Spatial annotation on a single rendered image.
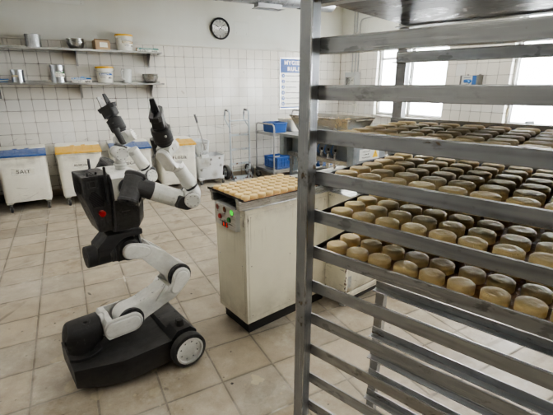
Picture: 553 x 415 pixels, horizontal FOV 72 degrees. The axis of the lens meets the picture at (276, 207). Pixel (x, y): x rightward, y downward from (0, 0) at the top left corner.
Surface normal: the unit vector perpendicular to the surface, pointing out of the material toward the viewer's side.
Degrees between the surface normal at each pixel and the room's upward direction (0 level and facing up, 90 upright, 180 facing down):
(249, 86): 90
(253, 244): 90
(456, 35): 90
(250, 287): 90
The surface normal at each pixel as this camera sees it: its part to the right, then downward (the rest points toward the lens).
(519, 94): -0.66, 0.23
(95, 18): 0.48, 0.26
